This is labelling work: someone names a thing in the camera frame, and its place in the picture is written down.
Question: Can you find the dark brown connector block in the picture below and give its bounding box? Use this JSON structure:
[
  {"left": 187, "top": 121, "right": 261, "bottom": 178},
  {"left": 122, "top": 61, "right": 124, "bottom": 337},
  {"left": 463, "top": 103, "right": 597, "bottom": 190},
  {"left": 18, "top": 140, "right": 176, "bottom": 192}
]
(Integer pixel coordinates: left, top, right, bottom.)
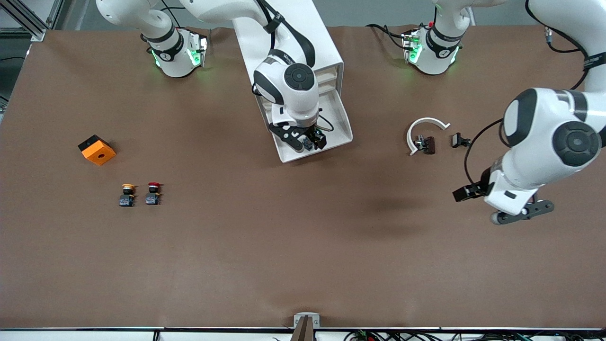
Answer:
[{"left": 415, "top": 135, "right": 436, "bottom": 155}]

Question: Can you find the brown table cover mat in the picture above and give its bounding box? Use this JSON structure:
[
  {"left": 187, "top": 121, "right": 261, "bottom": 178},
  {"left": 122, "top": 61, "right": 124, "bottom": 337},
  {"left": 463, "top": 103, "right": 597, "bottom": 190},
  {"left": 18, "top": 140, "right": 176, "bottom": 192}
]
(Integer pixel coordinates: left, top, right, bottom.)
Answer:
[{"left": 0, "top": 25, "right": 606, "bottom": 330}]

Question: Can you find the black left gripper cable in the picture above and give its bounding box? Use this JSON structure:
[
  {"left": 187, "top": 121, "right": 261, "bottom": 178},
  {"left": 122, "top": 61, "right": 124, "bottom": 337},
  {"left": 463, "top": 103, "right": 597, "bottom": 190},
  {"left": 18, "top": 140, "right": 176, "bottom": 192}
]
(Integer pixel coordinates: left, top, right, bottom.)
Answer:
[{"left": 464, "top": 0, "right": 606, "bottom": 188}]

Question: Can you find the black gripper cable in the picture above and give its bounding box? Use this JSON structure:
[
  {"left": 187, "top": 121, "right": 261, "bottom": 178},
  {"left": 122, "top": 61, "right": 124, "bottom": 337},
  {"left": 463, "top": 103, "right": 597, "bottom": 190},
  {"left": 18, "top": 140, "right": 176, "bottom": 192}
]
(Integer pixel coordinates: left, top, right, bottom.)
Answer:
[
  {"left": 464, "top": 0, "right": 606, "bottom": 188},
  {"left": 256, "top": 0, "right": 335, "bottom": 133}
]

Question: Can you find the white curved plastic ring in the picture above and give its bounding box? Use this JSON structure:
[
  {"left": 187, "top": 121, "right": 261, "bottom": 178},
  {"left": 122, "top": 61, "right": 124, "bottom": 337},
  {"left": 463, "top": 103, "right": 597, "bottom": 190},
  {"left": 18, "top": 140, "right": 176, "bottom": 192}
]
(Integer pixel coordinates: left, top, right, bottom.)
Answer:
[{"left": 406, "top": 117, "right": 451, "bottom": 156}]

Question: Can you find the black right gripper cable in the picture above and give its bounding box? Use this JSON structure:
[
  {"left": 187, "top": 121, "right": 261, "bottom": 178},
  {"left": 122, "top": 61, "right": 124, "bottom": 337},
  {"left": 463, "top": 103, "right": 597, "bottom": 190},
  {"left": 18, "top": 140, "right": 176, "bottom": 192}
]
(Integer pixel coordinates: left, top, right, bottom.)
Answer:
[{"left": 256, "top": 0, "right": 335, "bottom": 133}]

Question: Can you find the red push button switch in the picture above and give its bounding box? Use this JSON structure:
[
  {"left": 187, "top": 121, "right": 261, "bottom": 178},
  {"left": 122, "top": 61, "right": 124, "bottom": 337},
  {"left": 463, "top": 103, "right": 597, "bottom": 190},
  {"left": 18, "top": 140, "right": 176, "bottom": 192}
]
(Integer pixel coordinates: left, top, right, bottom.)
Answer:
[{"left": 145, "top": 182, "right": 163, "bottom": 206}]

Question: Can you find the tangled cable bundle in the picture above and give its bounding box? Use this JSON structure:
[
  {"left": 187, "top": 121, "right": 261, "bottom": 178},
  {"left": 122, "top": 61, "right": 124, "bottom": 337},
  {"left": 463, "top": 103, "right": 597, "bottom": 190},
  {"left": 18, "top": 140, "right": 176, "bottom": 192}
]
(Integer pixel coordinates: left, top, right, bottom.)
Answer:
[{"left": 343, "top": 330, "right": 606, "bottom": 341}]

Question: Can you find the grey metal bracket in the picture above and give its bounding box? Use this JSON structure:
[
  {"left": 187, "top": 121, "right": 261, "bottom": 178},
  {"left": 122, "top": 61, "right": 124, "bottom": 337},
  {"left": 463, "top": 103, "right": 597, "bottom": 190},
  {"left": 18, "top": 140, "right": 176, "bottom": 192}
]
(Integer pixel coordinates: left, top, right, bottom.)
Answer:
[{"left": 293, "top": 312, "right": 321, "bottom": 329}]

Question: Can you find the yellow push button switch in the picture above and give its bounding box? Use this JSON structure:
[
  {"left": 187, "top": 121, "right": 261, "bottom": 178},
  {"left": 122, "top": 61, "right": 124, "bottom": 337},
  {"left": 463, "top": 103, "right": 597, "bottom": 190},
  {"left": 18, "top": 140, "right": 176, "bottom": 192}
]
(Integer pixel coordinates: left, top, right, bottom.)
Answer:
[{"left": 118, "top": 184, "right": 137, "bottom": 207}]

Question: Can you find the orange button enclosure box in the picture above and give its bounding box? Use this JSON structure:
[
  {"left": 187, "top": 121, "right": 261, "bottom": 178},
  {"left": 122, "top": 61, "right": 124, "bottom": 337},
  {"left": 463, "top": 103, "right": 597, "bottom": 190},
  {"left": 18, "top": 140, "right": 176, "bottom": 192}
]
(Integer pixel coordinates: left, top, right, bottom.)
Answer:
[{"left": 78, "top": 135, "right": 116, "bottom": 166}]

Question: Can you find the aluminium frame profile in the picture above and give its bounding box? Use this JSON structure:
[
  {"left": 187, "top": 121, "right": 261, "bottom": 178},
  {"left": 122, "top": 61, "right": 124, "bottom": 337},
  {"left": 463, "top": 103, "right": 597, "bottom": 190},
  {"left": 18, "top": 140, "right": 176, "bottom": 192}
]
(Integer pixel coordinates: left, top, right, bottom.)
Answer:
[{"left": 0, "top": 0, "right": 64, "bottom": 42}]

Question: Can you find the white table edge rail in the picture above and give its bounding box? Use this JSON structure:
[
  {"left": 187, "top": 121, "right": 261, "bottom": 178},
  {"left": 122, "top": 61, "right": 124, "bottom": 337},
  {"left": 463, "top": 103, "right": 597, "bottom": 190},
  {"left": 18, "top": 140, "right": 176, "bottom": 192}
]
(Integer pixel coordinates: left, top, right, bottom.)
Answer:
[{"left": 0, "top": 327, "right": 606, "bottom": 341}]

